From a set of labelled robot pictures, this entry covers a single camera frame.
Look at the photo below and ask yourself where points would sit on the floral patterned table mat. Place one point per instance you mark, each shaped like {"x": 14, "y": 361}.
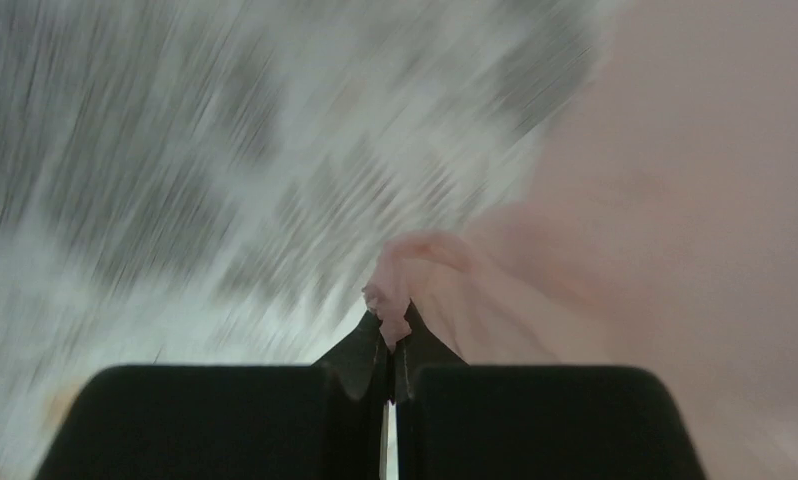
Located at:
{"x": 212, "y": 181}

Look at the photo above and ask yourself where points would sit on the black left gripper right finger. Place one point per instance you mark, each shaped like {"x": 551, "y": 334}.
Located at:
{"x": 457, "y": 421}

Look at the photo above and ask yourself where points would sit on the pink plastic trash bag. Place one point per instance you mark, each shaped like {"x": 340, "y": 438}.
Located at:
{"x": 660, "y": 230}

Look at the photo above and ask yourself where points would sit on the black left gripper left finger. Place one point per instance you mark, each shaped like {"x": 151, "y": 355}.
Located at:
{"x": 320, "y": 421}

